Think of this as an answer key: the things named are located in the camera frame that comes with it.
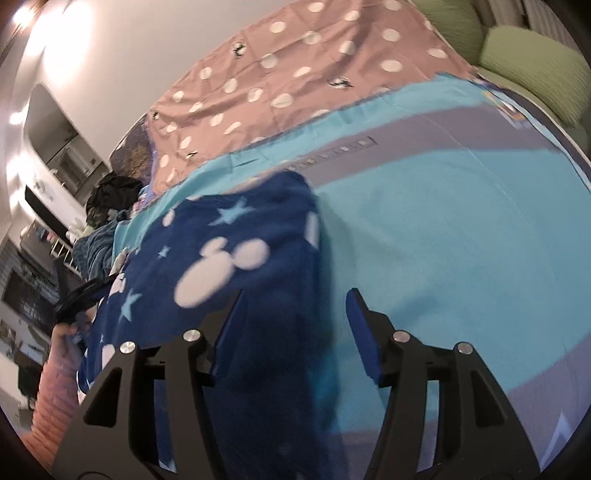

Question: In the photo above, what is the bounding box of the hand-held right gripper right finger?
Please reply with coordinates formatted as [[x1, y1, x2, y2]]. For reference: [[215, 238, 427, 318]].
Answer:
[[345, 287, 541, 480]]

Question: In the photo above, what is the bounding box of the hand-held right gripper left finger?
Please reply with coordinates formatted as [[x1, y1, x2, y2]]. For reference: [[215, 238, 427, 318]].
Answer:
[[55, 290, 245, 480]]

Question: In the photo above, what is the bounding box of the blue fleece star-print pajama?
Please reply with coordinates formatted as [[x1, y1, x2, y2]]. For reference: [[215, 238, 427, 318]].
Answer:
[[76, 171, 342, 480]]

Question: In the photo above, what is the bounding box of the pile of dark clothes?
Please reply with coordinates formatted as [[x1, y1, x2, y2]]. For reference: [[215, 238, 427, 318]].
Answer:
[[85, 172, 144, 217]]

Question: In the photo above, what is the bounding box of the person's left hand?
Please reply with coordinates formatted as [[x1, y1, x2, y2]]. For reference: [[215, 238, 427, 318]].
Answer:
[[51, 320, 87, 365]]

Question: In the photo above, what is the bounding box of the teal fleece blanket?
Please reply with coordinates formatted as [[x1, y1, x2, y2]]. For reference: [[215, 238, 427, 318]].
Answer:
[[74, 222, 116, 282]]

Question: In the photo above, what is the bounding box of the white shelf rack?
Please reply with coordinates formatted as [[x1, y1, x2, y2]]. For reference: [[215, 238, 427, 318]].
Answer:
[[51, 235, 81, 273]]

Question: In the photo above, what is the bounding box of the blue grey striped bed cover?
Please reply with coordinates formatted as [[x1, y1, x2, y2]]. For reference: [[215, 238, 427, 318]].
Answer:
[[111, 74, 591, 467]]

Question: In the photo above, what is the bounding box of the purple tree-print cloth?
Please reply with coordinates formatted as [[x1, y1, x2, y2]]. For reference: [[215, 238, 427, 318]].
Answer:
[[110, 115, 160, 185]]

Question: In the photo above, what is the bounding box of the pink polka dot sheet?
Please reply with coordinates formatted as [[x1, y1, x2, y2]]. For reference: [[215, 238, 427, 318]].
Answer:
[[150, 0, 478, 195]]

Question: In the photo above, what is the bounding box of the small green pillow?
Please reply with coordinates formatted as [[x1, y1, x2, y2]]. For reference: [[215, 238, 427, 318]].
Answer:
[[478, 24, 591, 127]]

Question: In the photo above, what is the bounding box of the large green pillow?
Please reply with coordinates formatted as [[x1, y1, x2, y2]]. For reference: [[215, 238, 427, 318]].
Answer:
[[413, 0, 483, 65]]

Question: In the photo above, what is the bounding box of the beige curtain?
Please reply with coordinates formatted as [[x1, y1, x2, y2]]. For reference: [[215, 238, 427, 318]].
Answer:
[[489, 0, 578, 47]]

